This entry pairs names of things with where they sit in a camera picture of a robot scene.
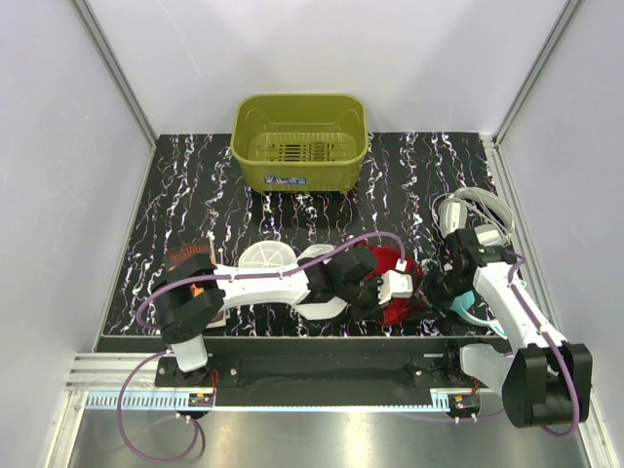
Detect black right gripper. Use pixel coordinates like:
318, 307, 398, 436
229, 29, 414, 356
401, 264, 473, 321

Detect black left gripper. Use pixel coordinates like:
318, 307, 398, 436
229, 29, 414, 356
337, 272, 393, 324

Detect red bra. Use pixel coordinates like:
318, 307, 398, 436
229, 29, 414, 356
363, 246, 424, 326

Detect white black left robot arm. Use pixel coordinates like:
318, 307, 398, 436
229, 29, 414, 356
154, 241, 391, 386

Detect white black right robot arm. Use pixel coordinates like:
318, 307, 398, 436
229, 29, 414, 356
421, 228, 593, 437

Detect white mesh laundry bag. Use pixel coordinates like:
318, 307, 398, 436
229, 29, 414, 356
238, 240, 347, 321

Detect teal cat-ear headphones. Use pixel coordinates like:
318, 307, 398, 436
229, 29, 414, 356
450, 274, 532, 346

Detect olive green plastic basket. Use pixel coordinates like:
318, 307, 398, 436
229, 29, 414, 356
230, 94, 369, 193

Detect dark orange paperback book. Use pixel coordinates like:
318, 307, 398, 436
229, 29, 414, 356
165, 232, 230, 329

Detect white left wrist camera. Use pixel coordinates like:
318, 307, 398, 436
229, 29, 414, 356
378, 259, 413, 305

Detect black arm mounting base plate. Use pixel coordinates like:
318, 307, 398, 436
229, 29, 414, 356
155, 338, 486, 419

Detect white slotted cable duct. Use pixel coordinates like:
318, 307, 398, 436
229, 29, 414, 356
86, 391, 215, 411

